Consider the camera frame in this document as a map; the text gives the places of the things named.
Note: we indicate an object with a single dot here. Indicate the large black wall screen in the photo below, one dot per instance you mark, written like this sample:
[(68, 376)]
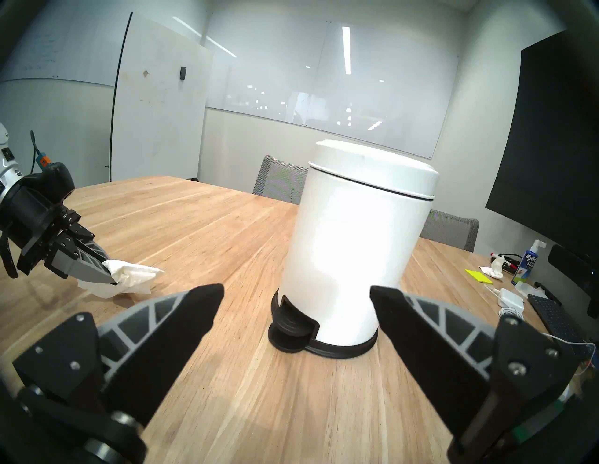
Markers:
[(552, 140)]

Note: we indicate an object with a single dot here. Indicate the white wiping tissue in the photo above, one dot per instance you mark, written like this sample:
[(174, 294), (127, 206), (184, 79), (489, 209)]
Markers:
[(133, 276)]

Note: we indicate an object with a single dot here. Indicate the glass wall board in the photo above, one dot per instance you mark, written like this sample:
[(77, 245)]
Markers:
[(327, 84)]

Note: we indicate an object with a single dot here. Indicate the bundle of whiteboard markers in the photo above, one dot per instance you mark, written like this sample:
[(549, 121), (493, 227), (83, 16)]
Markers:
[(513, 265)]

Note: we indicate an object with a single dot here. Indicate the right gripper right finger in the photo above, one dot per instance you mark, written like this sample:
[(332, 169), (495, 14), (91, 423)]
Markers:
[(444, 355)]

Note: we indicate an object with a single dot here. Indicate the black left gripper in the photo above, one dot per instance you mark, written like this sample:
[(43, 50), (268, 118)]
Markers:
[(32, 220)]

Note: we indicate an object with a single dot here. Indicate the grey fabric-back chair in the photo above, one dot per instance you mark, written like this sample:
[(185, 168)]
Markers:
[(451, 229)]

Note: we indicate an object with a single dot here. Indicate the black keyboard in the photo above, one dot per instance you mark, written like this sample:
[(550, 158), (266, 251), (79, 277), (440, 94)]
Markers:
[(557, 318)]

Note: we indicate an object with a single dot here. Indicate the white power adapter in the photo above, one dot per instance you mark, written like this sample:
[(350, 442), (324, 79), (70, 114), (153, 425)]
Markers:
[(510, 298)]

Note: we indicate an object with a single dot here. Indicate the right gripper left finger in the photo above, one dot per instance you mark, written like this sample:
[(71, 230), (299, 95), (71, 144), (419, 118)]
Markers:
[(140, 355)]

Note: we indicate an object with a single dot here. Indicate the rolling whiteboard on stand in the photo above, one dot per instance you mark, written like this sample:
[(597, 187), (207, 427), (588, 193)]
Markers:
[(159, 103)]

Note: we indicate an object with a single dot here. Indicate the white pedal trash can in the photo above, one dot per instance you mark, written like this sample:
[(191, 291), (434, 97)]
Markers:
[(351, 243)]

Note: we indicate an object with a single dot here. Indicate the wall whiteboard with handwriting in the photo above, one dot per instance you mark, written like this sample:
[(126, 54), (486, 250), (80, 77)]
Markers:
[(56, 47)]

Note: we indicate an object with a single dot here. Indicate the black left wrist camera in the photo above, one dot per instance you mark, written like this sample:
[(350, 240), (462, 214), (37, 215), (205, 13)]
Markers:
[(54, 180)]

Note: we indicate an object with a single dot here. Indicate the yellow sticky notes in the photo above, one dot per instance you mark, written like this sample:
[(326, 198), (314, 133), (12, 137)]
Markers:
[(478, 276)]

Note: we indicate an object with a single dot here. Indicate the small crumpled white tissue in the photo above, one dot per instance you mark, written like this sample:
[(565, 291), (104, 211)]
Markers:
[(493, 270)]

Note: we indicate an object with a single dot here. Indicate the flat white tissue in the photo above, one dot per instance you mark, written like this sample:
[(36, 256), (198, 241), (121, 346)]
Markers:
[(529, 289)]

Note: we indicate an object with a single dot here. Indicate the whiteboard cleaner spray bottle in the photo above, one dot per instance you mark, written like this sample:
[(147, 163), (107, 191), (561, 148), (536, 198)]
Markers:
[(526, 266)]

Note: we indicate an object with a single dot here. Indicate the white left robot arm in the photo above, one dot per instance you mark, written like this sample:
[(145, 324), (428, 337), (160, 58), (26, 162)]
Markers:
[(5, 163)]

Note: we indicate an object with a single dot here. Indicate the grey mesh-back chair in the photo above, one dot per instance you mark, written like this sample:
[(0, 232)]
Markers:
[(278, 180)]

